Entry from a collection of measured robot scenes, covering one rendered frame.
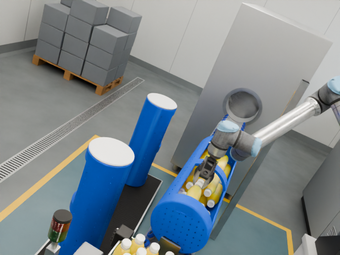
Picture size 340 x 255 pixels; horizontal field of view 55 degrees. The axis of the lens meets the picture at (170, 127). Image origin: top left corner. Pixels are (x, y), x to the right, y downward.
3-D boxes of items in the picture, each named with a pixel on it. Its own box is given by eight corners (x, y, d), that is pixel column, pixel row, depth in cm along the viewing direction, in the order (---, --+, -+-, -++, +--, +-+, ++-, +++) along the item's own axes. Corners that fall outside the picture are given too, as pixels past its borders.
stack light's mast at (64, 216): (66, 246, 121) (76, 214, 114) (54, 257, 115) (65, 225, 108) (51, 237, 122) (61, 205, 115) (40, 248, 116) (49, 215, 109)
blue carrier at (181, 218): (230, 178, 232) (243, 143, 220) (199, 263, 154) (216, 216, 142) (193, 164, 238) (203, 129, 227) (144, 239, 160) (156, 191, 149)
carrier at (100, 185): (99, 239, 250) (61, 230, 243) (135, 145, 212) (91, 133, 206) (93, 271, 225) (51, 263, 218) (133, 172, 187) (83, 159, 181)
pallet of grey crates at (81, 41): (121, 83, 570) (143, 16, 519) (100, 95, 498) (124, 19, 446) (60, 54, 580) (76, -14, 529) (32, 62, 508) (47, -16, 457)
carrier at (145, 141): (129, 190, 311) (151, 183, 333) (162, 111, 274) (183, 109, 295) (112, 171, 325) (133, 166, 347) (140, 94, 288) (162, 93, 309)
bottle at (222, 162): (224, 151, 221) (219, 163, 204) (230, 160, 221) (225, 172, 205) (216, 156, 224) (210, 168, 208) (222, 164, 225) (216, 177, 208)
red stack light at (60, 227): (73, 224, 116) (76, 216, 114) (61, 236, 110) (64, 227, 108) (58, 215, 117) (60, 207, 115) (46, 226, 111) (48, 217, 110)
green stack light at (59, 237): (70, 234, 118) (73, 224, 116) (58, 246, 112) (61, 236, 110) (55, 225, 119) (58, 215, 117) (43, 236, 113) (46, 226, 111)
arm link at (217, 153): (225, 153, 154) (207, 143, 156) (221, 161, 157) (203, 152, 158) (229, 145, 162) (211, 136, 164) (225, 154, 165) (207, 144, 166)
